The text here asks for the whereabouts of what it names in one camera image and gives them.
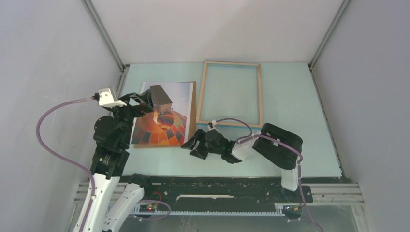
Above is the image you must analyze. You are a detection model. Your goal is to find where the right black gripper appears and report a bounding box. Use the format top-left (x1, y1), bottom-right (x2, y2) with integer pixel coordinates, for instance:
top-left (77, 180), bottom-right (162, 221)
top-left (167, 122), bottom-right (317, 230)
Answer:
top-left (181, 129), bottom-right (223, 160)

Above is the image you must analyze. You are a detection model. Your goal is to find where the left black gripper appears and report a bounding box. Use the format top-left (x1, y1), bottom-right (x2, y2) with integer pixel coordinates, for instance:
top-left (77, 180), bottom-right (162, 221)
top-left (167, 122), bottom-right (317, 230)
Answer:
top-left (108, 89), bottom-right (154, 147)

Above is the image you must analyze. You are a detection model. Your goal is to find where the hot air balloon photo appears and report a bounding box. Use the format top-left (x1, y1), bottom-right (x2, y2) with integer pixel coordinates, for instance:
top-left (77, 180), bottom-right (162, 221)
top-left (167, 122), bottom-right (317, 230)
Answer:
top-left (131, 81), bottom-right (195, 145)

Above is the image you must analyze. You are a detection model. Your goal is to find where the wooden picture frame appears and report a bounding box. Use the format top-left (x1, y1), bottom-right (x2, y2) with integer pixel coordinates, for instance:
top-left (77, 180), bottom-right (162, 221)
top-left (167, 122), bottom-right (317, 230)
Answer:
top-left (196, 61), bottom-right (264, 128)

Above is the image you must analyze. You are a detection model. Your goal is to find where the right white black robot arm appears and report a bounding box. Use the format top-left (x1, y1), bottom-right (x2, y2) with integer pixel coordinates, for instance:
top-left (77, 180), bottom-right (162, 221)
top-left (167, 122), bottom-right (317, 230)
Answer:
top-left (181, 120), bottom-right (303, 202)

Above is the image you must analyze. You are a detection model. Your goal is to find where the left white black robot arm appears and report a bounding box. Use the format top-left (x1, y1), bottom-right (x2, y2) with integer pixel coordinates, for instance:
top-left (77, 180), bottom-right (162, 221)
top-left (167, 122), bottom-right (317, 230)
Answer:
top-left (73, 88), bottom-right (154, 232)

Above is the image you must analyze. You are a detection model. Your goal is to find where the brown cardboard backing board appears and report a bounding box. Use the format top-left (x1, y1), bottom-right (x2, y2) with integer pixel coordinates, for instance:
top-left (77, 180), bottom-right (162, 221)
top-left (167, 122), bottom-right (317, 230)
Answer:
top-left (133, 81), bottom-right (197, 149)

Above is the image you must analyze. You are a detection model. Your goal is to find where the left small circuit board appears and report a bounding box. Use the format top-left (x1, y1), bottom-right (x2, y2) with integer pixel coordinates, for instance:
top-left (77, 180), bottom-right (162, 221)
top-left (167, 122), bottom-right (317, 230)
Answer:
top-left (139, 204), bottom-right (157, 213)

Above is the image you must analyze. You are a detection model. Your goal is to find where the small circuit board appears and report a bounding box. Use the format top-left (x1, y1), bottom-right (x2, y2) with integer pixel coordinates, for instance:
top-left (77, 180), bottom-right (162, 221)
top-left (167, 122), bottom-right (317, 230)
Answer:
top-left (282, 206), bottom-right (303, 222)
top-left (139, 204), bottom-right (157, 213)

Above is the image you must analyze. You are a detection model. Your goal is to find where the right small circuit board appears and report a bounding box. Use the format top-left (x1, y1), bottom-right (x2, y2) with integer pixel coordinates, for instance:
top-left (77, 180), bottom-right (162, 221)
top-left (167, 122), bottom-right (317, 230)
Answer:
top-left (282, 206), bottom-right (303, 222)

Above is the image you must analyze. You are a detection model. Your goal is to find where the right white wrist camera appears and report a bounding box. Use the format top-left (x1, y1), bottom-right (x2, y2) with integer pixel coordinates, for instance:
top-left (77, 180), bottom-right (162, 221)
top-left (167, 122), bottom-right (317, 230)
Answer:
top-left (207, 120), bottom-right (217, 130)

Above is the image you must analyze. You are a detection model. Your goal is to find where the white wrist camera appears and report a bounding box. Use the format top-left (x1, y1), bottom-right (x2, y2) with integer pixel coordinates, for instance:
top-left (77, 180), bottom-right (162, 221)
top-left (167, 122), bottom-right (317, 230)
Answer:
top-left (207, 120), bottom-right (217, 130)
top-left (98, 87), bottom-right (127, 108)

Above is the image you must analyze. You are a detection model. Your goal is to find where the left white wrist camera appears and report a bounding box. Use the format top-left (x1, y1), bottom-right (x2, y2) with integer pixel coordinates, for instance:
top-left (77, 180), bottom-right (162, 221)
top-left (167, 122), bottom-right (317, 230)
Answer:
top-left (98, 87), bottom-right (127, 108)

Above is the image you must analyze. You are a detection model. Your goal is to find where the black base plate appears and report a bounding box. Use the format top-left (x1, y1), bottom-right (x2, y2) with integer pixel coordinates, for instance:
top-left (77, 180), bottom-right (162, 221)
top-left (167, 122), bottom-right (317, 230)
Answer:
top-left (122, 175), bottom-right (313, 213)

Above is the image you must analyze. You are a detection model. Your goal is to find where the aluminium rail frame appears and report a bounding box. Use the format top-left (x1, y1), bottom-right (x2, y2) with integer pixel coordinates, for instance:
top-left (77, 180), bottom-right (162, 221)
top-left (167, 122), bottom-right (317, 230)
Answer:
top-left (73, 182), bottom-right (366, 216)

